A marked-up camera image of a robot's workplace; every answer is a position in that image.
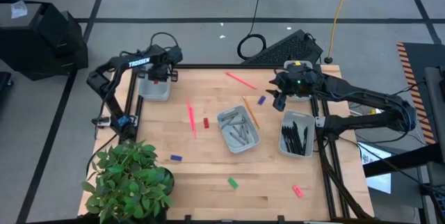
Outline black perforated computer case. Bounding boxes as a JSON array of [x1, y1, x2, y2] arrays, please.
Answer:
[[241, 29, 324, 66]]

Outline black plant pot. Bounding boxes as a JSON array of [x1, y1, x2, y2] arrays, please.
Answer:
[[160, 167, 176, 198]]

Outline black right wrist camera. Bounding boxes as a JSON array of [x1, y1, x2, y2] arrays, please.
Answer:
[[272, 95, 288, 113]]

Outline grey plastic bin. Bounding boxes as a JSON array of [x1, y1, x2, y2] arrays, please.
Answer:
[[216, 104, 261, 154], [278, 110, 316, 158], [138, 64, 172, 102], [283, 59, 318, 102]]

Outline black coiled cable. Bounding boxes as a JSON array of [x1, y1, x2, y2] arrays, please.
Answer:
[[236, 0, 268, 61]]

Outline black desk bar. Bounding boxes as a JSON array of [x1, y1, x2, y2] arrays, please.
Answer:
[[362, 143, 445, 179]]

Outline black pen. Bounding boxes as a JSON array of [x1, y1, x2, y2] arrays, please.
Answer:
[[280, 125, 291, 154], [284, 125, 296, 154], [291, 120, 305, 156], [287, 120, 300, 155], [302, 126, 309, 156]]

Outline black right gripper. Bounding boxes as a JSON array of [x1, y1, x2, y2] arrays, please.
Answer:
[[269, 66, 319, 98]]

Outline crumpled clear plastic bag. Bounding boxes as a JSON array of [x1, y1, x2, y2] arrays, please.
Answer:
[[10, 0, 29, 19]]

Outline yellow cable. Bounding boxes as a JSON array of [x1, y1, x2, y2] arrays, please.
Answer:
[[327, 0, 354, 60]]

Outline orange pencil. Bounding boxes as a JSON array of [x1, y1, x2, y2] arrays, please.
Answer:
[[241, 95, 261, 130]]

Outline black aluminium table frame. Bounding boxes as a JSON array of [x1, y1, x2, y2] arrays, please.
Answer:
[[118, 63, 375, 223]]

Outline green leafy plant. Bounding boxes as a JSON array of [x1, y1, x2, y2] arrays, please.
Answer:
[[81, 139, 175, 224]]

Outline white paper sheet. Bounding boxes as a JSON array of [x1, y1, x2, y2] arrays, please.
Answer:
[[357, 141, 393, 195]]

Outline black mat with orange stripes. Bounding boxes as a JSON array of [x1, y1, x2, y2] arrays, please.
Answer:
[[396, 41, 445, 145]]

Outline black stacked cases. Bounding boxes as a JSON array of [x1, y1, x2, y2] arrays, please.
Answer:
[[0, 0, 90, 81]]

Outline black caster base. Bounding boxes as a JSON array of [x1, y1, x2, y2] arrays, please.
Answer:
[[0, 71, 15, 95]]

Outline pink pencil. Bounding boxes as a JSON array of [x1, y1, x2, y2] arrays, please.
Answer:
[[225, 71, 258, 90], [189, 106, 197, 141], [186, 97, 194, 131]]

